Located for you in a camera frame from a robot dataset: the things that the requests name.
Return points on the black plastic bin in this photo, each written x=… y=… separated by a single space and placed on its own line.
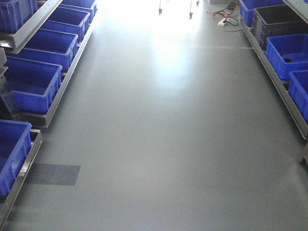
x=277 y=20

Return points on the blue plastic bin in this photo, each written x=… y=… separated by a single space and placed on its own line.
x=287 y=53
x=15 y=144
x=34 y=84

